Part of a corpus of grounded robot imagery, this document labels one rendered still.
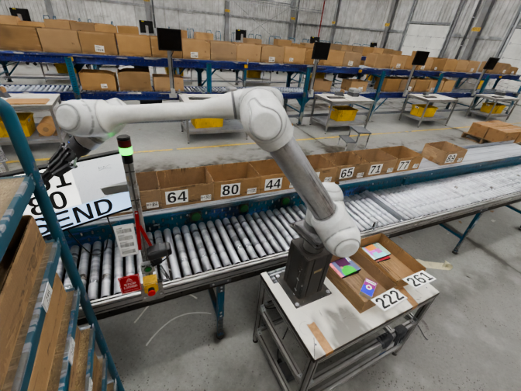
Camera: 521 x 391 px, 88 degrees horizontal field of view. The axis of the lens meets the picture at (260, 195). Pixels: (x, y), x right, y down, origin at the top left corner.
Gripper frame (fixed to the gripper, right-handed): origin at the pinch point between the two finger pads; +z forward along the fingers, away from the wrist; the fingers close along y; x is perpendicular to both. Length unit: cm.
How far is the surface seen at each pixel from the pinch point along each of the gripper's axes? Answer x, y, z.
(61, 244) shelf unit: 10.2, -40.0, -9.0
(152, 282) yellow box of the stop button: -60, -35, 19
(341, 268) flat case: -126, -84, -64
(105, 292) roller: -59, -23, 47
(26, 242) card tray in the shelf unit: 24, -45, -15
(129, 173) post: -19.8, -6.7, -20.0
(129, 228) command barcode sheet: -35.6, -16.8, 1.7
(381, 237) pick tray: -158, -82, -101
